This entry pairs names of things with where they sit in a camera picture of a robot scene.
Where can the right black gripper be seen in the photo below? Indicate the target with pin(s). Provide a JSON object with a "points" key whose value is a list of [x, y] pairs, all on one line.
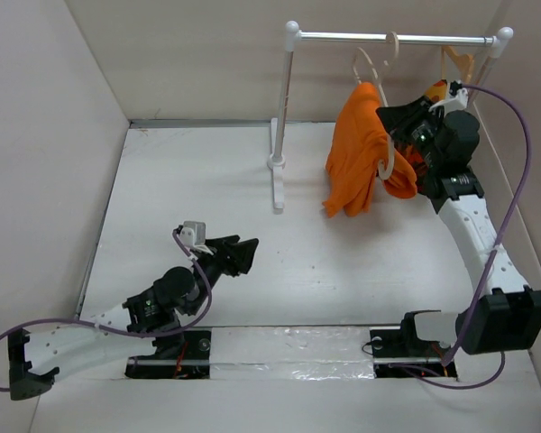
{"points": [[398, 119]]}

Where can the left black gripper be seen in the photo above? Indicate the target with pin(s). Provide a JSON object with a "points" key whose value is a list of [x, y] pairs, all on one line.
{"points": [[230, 253]]}

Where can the orange trousers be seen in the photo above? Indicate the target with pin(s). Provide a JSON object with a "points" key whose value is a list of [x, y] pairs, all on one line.
{"points": [[359, 143]]}

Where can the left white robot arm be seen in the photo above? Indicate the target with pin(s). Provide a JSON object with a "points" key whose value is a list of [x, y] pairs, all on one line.
{"points": [[151, 324]]}

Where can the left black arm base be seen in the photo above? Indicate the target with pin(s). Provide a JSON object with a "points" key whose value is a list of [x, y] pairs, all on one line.
{"points": [[185, 356]]}

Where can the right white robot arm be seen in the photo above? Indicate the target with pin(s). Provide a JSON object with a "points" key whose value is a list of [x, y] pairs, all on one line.
{"points": [[507, 315]]}

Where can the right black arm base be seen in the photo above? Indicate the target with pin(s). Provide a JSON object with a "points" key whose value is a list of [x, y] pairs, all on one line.
{"points": [[397, 352]]}

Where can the tan wooden hanger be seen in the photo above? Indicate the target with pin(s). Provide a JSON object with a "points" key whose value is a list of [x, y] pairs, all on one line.
{"points": [[463, 62]]}

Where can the white clothes rack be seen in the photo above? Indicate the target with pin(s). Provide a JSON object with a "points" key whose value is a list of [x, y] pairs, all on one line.
{"points": [[495, 45]]}

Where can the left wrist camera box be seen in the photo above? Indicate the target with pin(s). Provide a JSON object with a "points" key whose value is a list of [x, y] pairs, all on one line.
{"points": [[191, 232]]}

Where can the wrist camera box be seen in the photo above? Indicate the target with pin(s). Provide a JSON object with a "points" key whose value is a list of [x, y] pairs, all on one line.
{"points": [[456, 98], [191, 232]]}

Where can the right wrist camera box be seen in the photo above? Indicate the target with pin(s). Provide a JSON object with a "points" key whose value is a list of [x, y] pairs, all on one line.
{"points": [[456, 98]]}

